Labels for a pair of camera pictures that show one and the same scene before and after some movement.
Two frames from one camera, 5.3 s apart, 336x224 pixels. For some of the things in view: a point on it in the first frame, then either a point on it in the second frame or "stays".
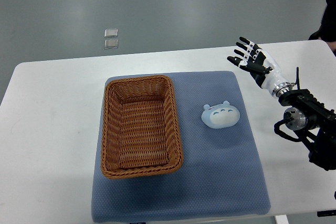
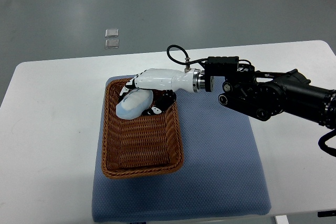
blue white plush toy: x=220 y=116 -> x=133 y=104
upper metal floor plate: x=111 y=32 stays
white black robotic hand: x=263 y=67 -> x=164 y=84
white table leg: x=281 y=219 stays
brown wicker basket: x=140 y=133 stays
